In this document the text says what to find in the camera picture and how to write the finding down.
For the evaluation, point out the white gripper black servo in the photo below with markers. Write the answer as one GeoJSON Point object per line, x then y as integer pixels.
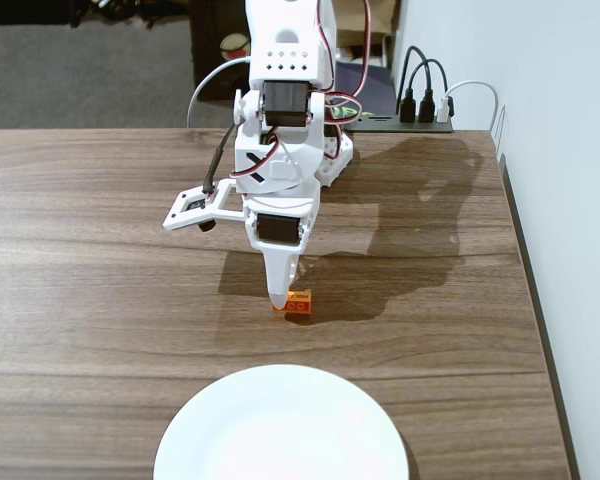
{"type": "Point", "coordinates": [279, 228]}

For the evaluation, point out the orange lego block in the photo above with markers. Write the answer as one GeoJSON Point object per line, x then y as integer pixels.
{"type": "Point", "coordinates": [300, 305]}

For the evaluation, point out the white round plate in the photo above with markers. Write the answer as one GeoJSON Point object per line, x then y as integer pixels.
{"type": "Point", "coordinates": [280, 430]}

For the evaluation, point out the black usb hub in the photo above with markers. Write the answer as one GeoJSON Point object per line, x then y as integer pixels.
{"type": "Point", "coordinates": [405, 127]}

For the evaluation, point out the round red cream ball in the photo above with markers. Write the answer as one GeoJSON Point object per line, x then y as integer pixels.
{"type": "Point", "coordinates": [234, 46]}

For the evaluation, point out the black cabinet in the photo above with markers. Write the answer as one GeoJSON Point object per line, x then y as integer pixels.
{"type": "Point", "coordinates": [210, 30]}

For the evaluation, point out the brown cardboard box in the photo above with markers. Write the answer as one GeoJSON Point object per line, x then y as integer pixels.
{"type": "Point", "coordinates": [365, 17]}

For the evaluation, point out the black wrist camera lens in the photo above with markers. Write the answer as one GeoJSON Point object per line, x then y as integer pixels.
{"type": "Point", "coordinates": [207, 226]}

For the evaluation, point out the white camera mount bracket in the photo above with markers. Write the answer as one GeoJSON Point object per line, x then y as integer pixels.
{"type": "Point", "coordinates": [185, 212]}

